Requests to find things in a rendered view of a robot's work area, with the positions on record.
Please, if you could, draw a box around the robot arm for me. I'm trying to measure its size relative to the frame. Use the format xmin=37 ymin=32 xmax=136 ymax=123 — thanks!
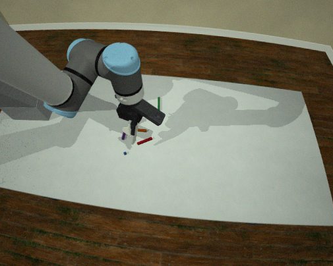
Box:
xmin=0 ymin=18 xmax=165 ymax=126

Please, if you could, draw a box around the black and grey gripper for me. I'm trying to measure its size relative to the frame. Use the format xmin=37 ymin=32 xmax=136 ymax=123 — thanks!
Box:
xmin=116 ymin=101 xmax=143 ymax=145

